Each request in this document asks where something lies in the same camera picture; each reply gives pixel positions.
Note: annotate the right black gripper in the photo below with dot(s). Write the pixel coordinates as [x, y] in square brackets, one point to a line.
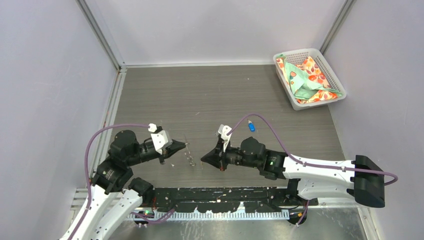
[217, 157]

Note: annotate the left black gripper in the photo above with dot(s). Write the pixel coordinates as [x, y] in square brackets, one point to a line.
[170, 149]

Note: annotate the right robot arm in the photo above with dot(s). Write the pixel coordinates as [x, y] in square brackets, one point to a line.
[359, 179]

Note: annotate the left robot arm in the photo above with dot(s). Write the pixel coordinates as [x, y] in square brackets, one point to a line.
[113, 193]

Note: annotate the blue key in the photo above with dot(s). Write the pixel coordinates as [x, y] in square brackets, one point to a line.
[251, 126]

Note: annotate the floral patterned cloth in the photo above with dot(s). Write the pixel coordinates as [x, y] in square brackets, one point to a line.
[306, 81]

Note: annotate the white plastic basket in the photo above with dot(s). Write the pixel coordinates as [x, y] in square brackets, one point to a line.
[297, 57]

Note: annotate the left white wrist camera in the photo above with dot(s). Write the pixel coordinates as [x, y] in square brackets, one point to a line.
[161, 141]

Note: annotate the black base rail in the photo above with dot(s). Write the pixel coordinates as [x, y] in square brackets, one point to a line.
[222, 199]

